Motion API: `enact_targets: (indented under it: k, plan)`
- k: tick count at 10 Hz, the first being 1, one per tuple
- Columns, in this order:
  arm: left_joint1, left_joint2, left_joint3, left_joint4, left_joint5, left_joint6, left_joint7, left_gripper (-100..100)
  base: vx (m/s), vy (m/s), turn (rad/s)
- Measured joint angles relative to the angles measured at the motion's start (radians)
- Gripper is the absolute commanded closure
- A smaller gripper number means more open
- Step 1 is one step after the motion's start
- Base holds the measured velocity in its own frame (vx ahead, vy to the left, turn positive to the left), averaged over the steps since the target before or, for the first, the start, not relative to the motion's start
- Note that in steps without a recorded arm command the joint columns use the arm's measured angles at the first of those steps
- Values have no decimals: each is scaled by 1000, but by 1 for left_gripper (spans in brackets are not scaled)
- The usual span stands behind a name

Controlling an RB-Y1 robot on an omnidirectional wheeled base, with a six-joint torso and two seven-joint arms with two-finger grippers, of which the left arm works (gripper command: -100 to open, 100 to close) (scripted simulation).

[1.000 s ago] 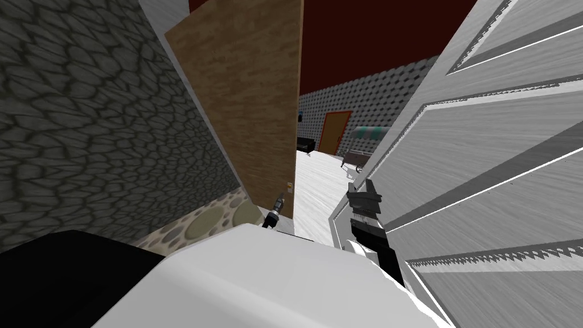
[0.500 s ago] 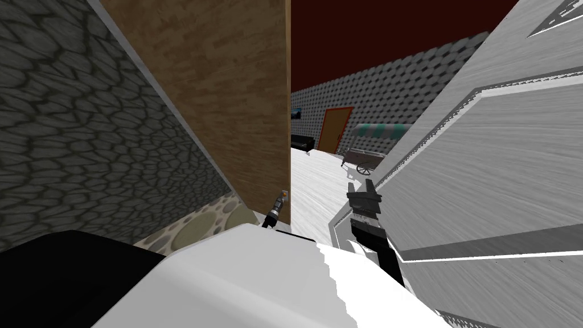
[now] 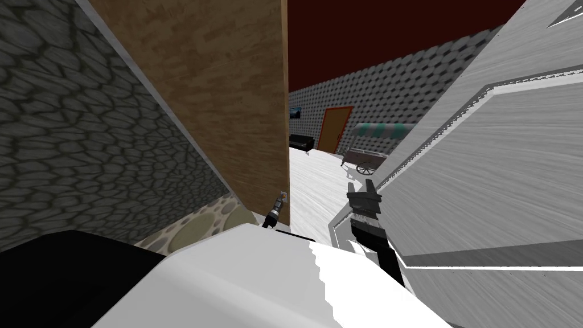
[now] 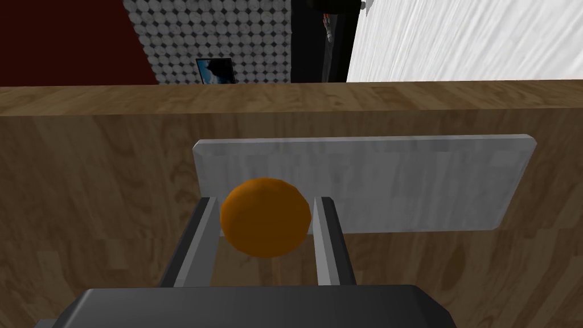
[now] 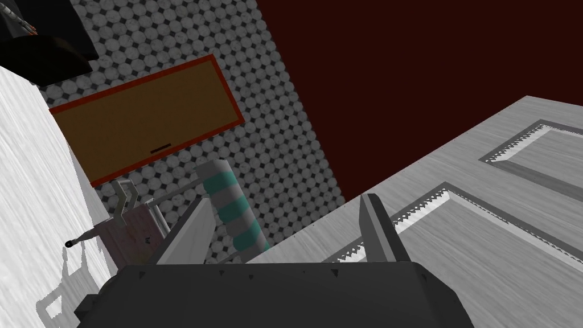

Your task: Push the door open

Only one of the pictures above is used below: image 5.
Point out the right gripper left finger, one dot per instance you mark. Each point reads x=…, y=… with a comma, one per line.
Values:
x=193, y=237

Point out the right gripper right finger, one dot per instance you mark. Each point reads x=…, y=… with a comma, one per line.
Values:
x=380, y=232

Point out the grey and teal striped towel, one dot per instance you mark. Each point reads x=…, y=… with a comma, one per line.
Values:
x=232, y=207

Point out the grey panelled door leaf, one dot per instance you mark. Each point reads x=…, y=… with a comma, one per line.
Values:
x=478, y=237

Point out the orange rug with red border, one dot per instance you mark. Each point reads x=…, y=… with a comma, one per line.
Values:
x=148, y=119

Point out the black toilet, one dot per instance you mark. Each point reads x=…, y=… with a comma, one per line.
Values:
x=43, y=38

